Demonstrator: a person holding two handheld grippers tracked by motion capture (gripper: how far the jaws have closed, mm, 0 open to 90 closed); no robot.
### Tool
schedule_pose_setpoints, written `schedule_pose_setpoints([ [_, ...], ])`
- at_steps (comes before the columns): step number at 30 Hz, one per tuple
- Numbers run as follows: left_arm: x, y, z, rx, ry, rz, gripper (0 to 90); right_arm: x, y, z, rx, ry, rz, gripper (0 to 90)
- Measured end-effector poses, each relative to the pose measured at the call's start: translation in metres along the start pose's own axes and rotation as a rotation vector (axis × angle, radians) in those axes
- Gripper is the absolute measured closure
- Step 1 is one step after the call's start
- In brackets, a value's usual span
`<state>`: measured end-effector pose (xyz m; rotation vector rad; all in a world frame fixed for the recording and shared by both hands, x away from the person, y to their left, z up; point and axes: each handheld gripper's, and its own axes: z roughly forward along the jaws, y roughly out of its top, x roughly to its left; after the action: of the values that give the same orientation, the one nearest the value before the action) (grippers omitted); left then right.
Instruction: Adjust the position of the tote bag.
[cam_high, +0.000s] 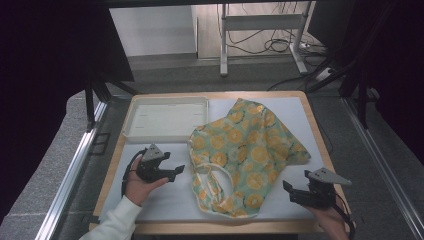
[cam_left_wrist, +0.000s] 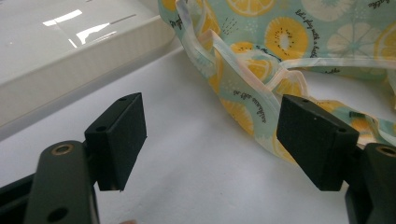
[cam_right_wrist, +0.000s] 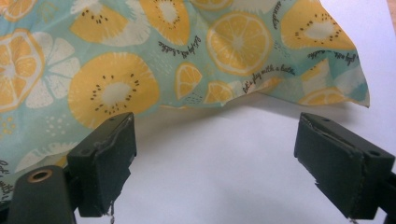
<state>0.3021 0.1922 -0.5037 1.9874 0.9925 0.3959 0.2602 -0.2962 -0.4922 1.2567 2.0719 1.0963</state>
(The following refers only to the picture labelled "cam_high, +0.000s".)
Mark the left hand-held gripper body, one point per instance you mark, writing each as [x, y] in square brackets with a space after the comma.
[150, 171]

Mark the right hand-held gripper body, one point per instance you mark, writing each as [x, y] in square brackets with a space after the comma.
[321, 195]

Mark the lemon print green garment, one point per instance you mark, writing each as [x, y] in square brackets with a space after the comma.
[246, 143]

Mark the person's left hand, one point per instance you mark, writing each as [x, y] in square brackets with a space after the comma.
[138, 190]

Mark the person's right hand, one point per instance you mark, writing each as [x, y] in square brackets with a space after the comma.
[330, 221]

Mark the white plastic tray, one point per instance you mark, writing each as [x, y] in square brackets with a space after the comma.
[166, 120]

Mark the black tripod stand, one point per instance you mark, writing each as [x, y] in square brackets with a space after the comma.
[96, 93]

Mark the black metal stand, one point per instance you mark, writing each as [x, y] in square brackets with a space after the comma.
[361, 93]

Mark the white power strip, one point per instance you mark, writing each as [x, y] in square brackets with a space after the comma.
[324, 74]

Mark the white cabinet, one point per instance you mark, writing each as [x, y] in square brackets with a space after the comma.
[151, 30]

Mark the black curtain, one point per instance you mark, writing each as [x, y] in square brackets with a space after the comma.
[43, 83]
[393, 66]

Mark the aluminium frame rail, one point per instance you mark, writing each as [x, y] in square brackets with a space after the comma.
[70, 170]
[383, 163]

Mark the white metal desk frame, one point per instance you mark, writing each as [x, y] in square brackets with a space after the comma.
[260, 22]

